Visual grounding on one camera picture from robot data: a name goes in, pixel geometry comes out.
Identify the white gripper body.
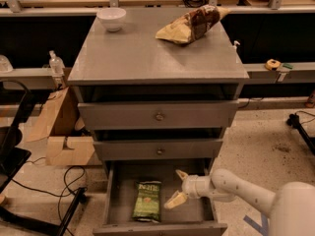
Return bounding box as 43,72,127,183
182,175,212,199

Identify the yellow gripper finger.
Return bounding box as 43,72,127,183
175,169,188,181
164,191,188,209

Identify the green jalapeno chip bag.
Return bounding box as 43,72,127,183
132,181,161,222

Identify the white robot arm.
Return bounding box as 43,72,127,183
164,169,315,236

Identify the grey open bottom drawer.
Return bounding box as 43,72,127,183
94,158,227,236

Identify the grey top drawer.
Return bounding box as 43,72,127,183
78,100,238,130

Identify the grey drawer cabinet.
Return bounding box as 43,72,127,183
67,6,250,175

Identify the grey middle drawer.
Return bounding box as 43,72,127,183
94,139,222,160

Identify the brown yellow chip bag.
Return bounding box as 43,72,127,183
156,5,229,44

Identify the black stand leg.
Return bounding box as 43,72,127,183
286,114,315,155

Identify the cardboard box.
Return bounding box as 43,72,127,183
26,86,101,166

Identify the small white pump bottle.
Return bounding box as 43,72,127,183
233,40,240,50

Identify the green small object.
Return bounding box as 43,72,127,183
283,63,293,69

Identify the clear sanitizer bottle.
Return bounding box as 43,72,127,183
49,50,65,76

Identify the white bowl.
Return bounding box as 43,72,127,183
96,7,127,31

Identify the black chair frame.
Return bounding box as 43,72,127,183
0,80,86,236

